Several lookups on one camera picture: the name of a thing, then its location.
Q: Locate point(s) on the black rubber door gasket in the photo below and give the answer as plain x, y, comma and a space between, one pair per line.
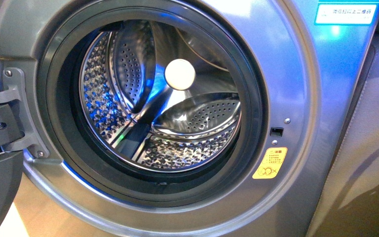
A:
91, 161

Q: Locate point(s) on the yellow warning sticker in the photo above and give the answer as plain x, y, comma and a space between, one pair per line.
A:
271, 163

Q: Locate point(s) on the white blue label sticker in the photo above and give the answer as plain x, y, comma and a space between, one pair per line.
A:
346, 13

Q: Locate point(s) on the grey cabinet beside washer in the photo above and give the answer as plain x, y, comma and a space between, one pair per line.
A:
349, 203

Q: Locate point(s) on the round grey drum hub cap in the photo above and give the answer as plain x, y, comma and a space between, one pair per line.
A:
180, 74

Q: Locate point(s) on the stainless steel perforated drum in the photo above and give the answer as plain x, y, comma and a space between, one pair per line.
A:
138, 117

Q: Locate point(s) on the grey front-load washing machine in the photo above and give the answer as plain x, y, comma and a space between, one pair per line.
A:
309, 75

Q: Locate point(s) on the grey metal door hinge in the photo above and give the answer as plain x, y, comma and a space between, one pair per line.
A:
15, 95

